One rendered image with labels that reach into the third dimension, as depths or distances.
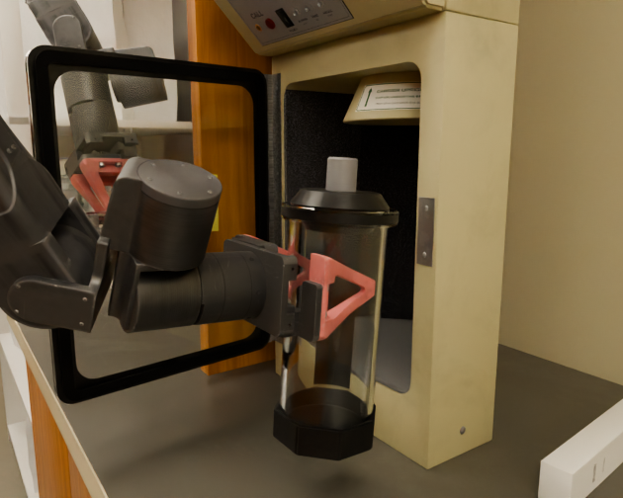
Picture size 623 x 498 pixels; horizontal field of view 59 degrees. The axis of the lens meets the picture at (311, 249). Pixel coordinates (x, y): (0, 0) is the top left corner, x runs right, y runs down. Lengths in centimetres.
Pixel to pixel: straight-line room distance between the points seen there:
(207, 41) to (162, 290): 49
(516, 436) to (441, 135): 38
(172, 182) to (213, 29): 49
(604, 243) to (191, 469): 68
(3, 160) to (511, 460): 58
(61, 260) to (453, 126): 37
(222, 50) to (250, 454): 54
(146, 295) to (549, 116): 76
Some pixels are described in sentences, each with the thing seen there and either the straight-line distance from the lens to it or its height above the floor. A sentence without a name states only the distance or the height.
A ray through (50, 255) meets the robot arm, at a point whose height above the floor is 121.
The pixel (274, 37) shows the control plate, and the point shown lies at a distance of 74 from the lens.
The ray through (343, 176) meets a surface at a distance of 49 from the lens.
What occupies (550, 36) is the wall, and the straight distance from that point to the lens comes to 102.
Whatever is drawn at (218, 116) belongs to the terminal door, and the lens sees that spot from 74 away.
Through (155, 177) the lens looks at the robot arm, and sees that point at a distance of 38.
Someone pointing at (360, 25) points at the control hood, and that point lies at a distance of 62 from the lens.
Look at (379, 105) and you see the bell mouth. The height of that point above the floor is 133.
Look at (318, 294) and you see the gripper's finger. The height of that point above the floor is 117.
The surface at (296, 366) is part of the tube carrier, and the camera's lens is 51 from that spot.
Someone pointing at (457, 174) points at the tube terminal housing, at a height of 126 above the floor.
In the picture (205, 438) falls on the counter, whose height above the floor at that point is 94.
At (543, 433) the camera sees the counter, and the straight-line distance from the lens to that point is 77.
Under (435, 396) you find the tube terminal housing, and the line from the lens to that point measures 62.
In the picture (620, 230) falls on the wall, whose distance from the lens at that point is 94.
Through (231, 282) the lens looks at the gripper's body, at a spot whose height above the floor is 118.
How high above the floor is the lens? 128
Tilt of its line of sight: 10 degrees down
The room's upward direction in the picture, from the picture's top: straight up
